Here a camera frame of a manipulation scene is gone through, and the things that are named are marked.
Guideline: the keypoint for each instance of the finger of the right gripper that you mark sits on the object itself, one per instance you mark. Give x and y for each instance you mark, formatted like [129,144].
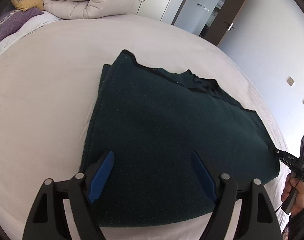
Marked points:
[275,151]

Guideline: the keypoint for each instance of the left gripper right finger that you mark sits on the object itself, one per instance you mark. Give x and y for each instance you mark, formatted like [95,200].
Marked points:
[257,218]

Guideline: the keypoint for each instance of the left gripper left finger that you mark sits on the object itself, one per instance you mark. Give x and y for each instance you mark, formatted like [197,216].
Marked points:
[47,217]

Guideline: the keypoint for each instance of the dark green knit sweater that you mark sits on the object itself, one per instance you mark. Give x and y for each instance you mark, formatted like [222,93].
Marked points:
[153,120]

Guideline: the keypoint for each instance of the dark jacket sleeve forearm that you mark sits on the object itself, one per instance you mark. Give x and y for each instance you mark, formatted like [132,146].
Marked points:
[295,227]

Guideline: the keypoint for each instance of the person's right hand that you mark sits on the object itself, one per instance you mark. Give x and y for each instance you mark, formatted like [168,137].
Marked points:
[298,205]

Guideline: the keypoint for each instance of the white bed sheet mattress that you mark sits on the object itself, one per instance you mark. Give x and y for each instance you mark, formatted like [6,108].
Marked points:
[48,87]

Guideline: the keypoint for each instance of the dark brown door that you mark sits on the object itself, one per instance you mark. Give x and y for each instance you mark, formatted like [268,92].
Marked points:
[224,21]

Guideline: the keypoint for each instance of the white pillow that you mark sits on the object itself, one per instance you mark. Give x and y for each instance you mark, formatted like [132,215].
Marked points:
[16,35]

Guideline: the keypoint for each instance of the purple patterned cushion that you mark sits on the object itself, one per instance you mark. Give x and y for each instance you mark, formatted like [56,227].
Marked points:
[13,20]

